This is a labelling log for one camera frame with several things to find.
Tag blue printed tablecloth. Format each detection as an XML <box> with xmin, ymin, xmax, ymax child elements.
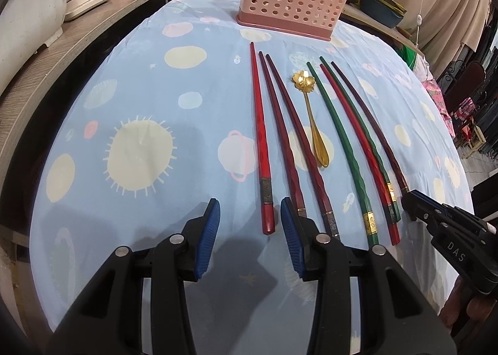
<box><xmin>29</xmin><ymin>0</ymin><xmax>477</xmax><ymax>355</ymax></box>

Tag stacked blue dishes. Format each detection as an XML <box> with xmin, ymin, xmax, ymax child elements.
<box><xmin>360</xmin><ymin>0</ymin><xmax>407</xmax><ymax>29</ymax></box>

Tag person's right hand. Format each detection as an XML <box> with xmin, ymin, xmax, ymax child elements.
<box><xmin>439</xmin><ymin>293</ymin><xmax>498</xmax><ymax>330</ymax></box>

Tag white cord with switch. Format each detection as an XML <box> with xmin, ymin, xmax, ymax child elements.
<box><xmin>412</xmin><ymin>9</ymin><xmax>425</xmax><ymax>48</ymax></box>

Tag green chopstick gold band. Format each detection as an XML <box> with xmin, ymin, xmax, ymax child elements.
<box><xmin>320</xmin><ymin>56</ymin><xmax>401</xmax><ymax>222</ymax></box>
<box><xmin>307</xmin><ymin>62</ymin><xmax>380</xmax><ymax>247</ymax></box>

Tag dark maroon chopstick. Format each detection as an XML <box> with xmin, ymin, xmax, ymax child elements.
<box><xmin>331</xmin><ymin>62</ymin><xmax>410</xmax><ymax>193</ymax></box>

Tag gold flower-shaped spoon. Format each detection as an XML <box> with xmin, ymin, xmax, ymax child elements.
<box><xmin>292</xmin><ymin>70</ymin><xmax>331</xmax><ymax>168</ymax></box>

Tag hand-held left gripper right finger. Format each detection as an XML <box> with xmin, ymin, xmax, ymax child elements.
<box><xmin>281</xmin><ymin>197</ymin><xmax>458</xmax><ymax>355</ymax></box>

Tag dark red chopstick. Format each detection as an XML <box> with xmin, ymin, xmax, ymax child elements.
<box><xmin>258</xmin><ymin>51</ymin><xmax>308</xmax><ymax>220</ymax></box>
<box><xmin>265</xmin><ymin>53</ymin><xmax>341</xmax><ymax>242</ymax></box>

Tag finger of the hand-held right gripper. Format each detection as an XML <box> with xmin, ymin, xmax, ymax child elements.
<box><xmin>422</xmin><ymin>197</ymin><xmax>454</xmax><ymax>216</ymax></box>
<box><xmin>402</xmin><ymin>190</ymin><xmax>435</xmax><ymax>237</ymax></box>

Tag white storage box teal lid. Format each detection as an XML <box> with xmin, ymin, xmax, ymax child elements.
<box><xmin>0</xmin><ymin>0</ymin><xmax>67</xmax><ymax>79</ymax></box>

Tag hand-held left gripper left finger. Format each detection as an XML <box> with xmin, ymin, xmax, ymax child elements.
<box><xmin>47</xmin><ymin>198</ymin><xmax>221</xmax><ymax>355</ymax></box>

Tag dark metal chair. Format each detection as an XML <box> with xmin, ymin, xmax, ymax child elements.
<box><xmin>436</xmin><ymin>60</ymin><xmax>487</xmax><ymax>110</ymax></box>

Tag pink floral cloth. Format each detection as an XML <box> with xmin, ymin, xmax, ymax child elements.
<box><xmin>414</xmin><ymin>59</ymin><xmax>456</xmax><ymax>138</ymax></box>

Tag bright red chopstick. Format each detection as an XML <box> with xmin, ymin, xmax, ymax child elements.
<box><xmin>250</xmin><ymin>42</ymin><xmax>278</xmax><ymax>235</ymax></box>
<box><xmin>320</xmin><ymin>64</ymin><xmax>401</xmax><ymax>245</ymax></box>

